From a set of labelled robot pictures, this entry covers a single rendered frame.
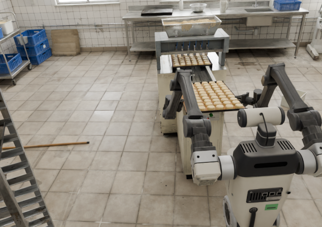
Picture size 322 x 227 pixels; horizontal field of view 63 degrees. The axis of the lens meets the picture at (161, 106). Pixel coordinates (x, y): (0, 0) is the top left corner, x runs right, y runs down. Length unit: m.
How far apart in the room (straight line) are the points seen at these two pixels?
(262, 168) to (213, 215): 1.42
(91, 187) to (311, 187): 2.03
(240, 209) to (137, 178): 1.66
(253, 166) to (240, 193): 0.14
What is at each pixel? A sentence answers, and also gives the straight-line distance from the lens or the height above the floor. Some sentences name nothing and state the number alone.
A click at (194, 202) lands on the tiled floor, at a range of 2.48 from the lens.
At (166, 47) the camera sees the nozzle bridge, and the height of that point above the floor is 1.09.
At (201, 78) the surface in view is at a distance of 2.60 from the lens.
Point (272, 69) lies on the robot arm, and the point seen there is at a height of 1.37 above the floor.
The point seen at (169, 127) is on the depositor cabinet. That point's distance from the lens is 3.06.
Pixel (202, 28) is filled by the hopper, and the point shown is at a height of 1.25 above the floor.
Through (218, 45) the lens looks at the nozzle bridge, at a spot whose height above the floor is 1.07.
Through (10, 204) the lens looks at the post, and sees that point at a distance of 1.19.
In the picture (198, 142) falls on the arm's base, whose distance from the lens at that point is 1.02.
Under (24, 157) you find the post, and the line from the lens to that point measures 1.61.
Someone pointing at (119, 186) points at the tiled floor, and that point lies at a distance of 2.67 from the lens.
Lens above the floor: 1.90
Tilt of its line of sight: 30 degrees down
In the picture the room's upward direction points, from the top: 3 degrees counter-clockwise
